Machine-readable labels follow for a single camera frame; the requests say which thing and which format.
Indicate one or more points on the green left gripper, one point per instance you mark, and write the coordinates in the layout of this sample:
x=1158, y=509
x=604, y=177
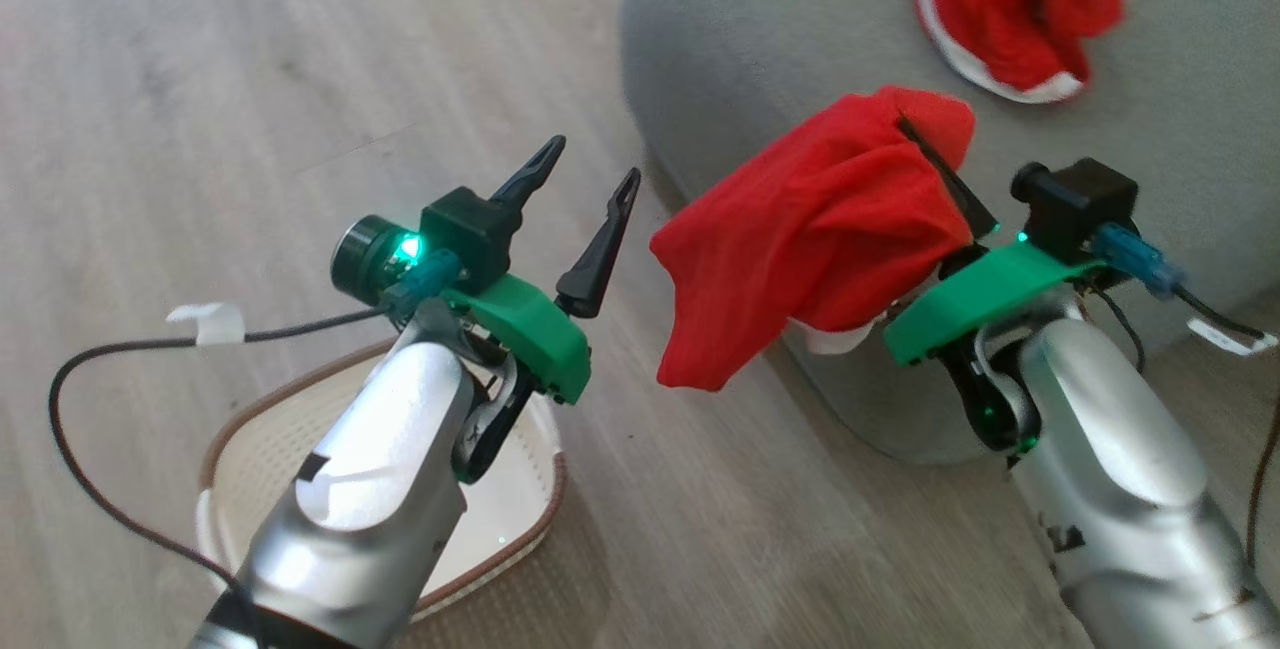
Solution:
x=530, y=334

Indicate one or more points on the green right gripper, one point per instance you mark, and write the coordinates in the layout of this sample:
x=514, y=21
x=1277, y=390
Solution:
x=980, y=289

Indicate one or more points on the plain red garment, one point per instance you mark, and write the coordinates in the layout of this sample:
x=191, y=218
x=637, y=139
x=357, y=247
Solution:
x=800, y=229

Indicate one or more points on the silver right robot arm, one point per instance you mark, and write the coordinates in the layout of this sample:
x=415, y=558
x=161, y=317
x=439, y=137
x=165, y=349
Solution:
x=1120, y=469

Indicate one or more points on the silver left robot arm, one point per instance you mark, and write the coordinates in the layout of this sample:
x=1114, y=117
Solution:
x=380, y=469

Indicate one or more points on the white laundry basket brown rim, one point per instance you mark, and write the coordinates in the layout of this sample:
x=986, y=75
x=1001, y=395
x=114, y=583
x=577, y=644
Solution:
x=520, y=494

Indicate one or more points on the grey sofa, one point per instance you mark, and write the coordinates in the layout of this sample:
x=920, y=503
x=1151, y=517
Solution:
x=800, y=19

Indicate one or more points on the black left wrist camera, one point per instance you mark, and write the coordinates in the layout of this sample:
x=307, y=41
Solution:
x=465, y=229

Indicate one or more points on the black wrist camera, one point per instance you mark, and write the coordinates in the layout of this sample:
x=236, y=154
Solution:
x=465, y=229
x=1080, y=204

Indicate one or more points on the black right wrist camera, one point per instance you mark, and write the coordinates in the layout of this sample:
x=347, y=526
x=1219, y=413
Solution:
x=1080, y=204

